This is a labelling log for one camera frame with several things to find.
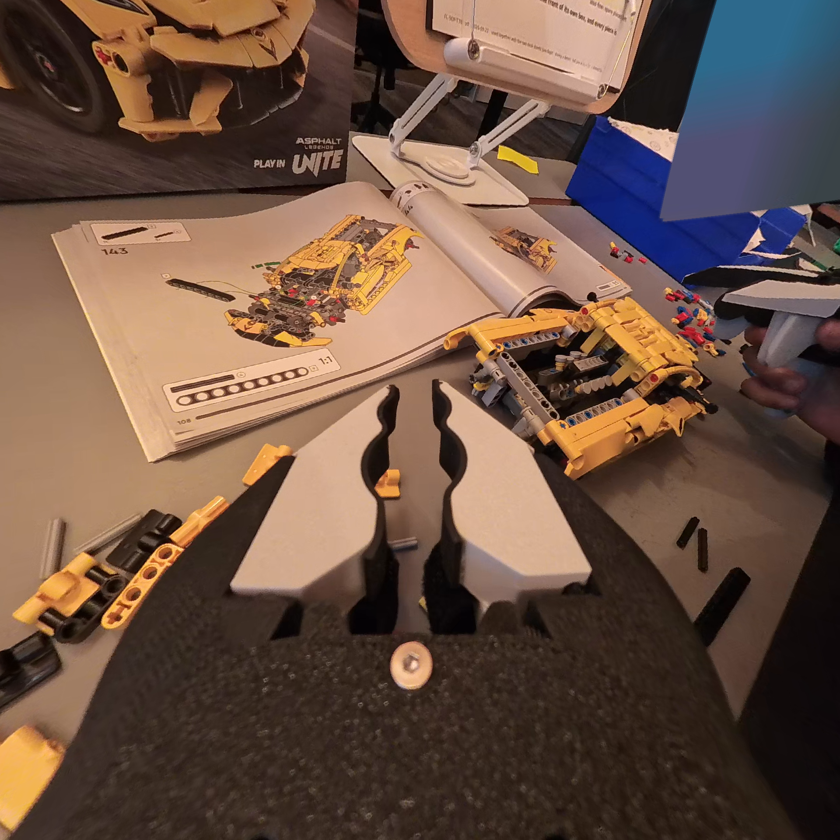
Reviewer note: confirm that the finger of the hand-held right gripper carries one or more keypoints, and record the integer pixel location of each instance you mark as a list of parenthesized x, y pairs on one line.
[(787, 305)]

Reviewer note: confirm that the printed instruction sheet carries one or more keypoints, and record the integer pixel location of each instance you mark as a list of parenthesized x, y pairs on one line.
[(525, 33)]

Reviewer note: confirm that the blue storage bin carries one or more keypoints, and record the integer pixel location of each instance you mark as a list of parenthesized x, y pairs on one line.
[(617, 197)]

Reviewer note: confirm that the white dotted sheet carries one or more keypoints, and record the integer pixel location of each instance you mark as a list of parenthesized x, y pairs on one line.
[(643, 138)]

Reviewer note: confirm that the white document stand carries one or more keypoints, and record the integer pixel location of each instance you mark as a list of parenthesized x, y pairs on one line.
[(446, 164)]

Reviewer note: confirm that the pile of yellow brick pieces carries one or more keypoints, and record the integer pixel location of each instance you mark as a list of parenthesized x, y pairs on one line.
[(141, 577)]

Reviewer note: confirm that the short black connector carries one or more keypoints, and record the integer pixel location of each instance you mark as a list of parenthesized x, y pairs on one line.
[(688, 533)]

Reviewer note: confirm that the cluster of tiny coloured pieces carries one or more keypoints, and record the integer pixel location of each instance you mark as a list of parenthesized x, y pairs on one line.
[(627, 253)]

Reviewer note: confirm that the toy car set box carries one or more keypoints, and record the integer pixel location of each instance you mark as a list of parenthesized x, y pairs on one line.
[(197, 151)]

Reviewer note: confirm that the long black beam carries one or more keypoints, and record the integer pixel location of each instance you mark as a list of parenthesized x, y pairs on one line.
[(722, 607)]

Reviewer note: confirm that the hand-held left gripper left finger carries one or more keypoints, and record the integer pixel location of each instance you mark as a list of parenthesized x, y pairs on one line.
[(302, 525)]

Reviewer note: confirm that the yellow sticky note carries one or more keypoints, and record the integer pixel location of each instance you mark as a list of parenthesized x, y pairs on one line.
[(518, 159)]

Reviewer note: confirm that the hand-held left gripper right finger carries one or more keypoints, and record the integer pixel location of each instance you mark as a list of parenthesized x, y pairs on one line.
[(518, 525)]

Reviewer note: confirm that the grey desk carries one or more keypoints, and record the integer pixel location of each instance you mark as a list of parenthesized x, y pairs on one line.
[(623, 512)]

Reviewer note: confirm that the instruction booklet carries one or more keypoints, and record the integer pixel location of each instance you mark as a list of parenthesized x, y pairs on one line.
[(197, 328)]

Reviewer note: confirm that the pile of small coloured pins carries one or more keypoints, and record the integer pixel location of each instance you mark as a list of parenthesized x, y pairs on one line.
[(692, 321)]

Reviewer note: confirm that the yellow brick car model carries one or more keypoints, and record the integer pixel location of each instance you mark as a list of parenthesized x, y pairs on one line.
[(590, 394)]

